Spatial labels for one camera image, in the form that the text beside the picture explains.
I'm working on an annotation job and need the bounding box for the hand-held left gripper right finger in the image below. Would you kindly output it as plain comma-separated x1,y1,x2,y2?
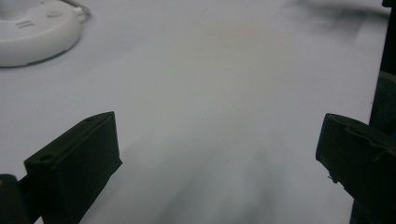
315,113,396,224

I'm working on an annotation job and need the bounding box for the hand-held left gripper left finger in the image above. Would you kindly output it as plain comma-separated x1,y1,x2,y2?
23,111,123,224

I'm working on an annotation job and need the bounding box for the white round lamp base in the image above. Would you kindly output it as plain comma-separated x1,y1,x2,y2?
0,0,82,68

